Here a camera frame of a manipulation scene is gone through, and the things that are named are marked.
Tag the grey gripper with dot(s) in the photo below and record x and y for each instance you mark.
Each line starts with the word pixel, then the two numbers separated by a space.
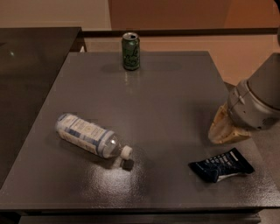
pixel 247 109

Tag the black side cabinet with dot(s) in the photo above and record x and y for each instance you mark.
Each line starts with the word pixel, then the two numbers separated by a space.
pixel 30 60

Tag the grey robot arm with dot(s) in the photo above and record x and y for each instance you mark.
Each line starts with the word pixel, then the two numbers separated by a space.
pixel 265 82

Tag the clear plastic water bottle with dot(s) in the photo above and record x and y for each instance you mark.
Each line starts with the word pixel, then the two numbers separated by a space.
pixel 104 143

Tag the dark blue rxbar wrapper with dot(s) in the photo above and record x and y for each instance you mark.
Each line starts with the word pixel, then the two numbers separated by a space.
pixel 223 166

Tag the green soda can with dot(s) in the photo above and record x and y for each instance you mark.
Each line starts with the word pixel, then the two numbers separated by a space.
pixel 130 51

